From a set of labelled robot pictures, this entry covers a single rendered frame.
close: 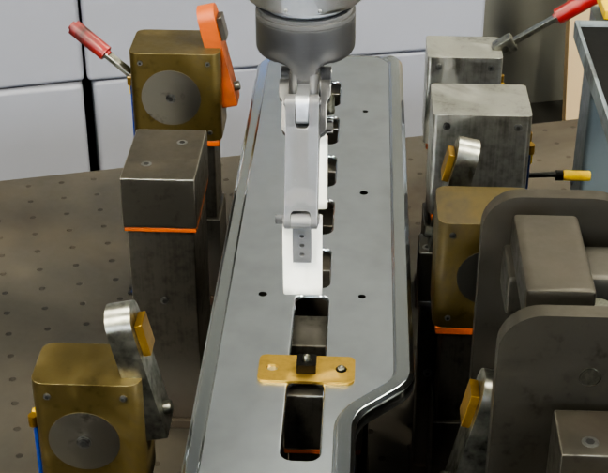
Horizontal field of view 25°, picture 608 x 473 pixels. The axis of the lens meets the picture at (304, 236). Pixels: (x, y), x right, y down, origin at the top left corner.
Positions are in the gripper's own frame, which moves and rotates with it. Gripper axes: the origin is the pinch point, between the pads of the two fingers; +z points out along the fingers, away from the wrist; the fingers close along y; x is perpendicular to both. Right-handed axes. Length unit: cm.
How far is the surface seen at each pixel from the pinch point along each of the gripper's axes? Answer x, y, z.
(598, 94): 26.7, -23.1, -2.6
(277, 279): -3.5, -14.8, 13.6
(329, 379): 2.0, 1.5, 13.3
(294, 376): -1.1, 1.3, 13.3
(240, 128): -20, -148, 63
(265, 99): -8, -56, 14
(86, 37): -30, -60, 7
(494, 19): 41, -269, 86
